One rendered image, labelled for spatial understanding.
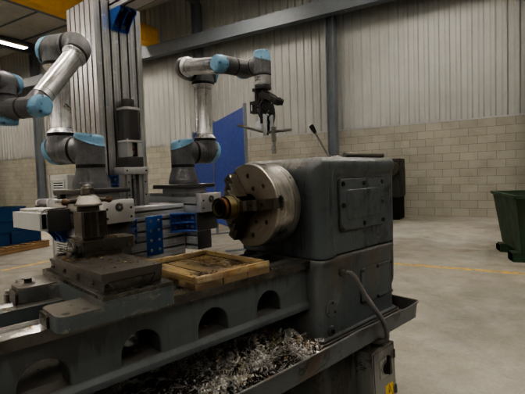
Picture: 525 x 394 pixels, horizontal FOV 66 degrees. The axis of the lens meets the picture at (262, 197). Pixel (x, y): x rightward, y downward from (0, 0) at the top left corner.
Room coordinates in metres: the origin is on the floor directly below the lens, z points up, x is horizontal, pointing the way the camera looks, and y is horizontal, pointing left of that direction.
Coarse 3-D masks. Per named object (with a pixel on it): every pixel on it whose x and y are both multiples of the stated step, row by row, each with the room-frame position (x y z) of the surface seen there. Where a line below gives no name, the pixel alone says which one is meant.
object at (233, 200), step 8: (216, 200) 1.45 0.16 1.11; (224, 200) 1.43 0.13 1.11; (232, 200) 1.45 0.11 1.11; (240, 200) 1.49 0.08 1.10; (216, 208) 1.48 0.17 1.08; (224, 208) 1.42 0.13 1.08; (232, 208) 1.43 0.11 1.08; (216, 216) 1.45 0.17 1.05; (224, 216) 1.43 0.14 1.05; (232, 216) 1.45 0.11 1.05
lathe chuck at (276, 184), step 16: (240, 176) 1.57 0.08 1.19; (256, 176) 1.50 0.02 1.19; (272, 176) 1.47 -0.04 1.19; (224, 192) 1.64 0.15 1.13; (256, 192) 1.51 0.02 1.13; (272, 192) 1.45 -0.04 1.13; (288, 192) 1.48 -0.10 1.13; (288, 208) 1.47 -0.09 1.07; (256, 224) 1.51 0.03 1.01; (272, 224) 1.45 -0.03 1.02; (288, 224) 1.49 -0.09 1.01; (256, 240) 1.51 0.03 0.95; (272, 240) 1.50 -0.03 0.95
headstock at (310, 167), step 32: (288, 160) 1.64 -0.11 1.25; (320, 160) 1.52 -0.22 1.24; (352, 160) 1.66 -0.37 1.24; (384, 160) 1.83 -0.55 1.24; (320, 192) 1.51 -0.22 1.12; (352, 192) 1.66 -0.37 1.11; (384, 192) 1.86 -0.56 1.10; (320, 224) 1.51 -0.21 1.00; (352, 224) 1.66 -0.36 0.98; (384, 224) 1.85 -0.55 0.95; (320, 256) 1.51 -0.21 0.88
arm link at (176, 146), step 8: (176, 144) 2.04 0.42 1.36; (184, 144) 2.04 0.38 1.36; (192, 144) 2.07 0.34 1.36; (176, 152) 2.03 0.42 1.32; (184, 152) 2.04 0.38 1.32; (192, 152) 2.06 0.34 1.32; (200, 152) 2.09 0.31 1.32; (176, 160) 2.04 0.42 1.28; (184, 160) 2.03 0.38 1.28; (192, 160) 2.07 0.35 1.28
